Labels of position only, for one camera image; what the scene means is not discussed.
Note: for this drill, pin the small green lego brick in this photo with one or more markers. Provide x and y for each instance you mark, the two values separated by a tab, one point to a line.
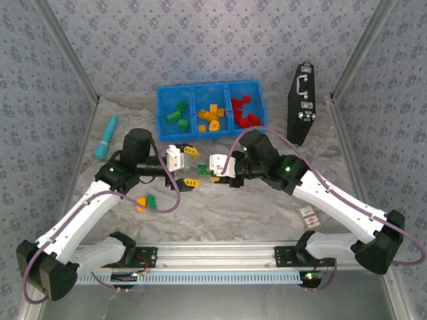
183	124

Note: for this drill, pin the round yellow lego piece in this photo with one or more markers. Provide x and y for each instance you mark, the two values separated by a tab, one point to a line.
214	125

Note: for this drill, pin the red lego brick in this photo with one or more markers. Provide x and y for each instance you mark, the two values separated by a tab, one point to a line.
244	124
237	105
237	115
251	116
246	99
256	122

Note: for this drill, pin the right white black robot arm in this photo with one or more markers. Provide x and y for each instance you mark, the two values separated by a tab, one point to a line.
333	206

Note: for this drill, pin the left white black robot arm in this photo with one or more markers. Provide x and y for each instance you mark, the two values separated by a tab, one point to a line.
76	220

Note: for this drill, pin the teal cylindrical pen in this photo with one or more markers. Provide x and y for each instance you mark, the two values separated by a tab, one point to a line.
106	138

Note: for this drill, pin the blue three-compartment bin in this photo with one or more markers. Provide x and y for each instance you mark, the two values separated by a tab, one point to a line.
166	100

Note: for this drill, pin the small clear card packet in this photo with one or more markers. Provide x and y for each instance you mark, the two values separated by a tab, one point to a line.
308	218

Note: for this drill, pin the small circuit board with LED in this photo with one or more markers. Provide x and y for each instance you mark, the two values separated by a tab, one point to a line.
310	276
125	277

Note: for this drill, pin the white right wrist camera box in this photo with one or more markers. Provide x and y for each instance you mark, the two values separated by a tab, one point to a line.
221	165

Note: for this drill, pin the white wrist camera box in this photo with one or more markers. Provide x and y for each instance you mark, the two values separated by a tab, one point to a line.
221	165
175	160

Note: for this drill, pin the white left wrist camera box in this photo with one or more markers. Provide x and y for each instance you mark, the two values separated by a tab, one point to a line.
175	160

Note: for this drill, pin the aluminium side rail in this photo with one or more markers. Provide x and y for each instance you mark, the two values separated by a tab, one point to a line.
343	133
90	120

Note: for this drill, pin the aluminium mounting rail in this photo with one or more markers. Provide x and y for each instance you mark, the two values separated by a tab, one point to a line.
217	256

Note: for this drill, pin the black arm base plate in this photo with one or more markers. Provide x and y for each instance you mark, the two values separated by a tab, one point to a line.
146	256
283	256

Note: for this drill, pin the aluminium frame post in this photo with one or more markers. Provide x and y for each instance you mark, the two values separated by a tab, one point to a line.
68	50
362	50

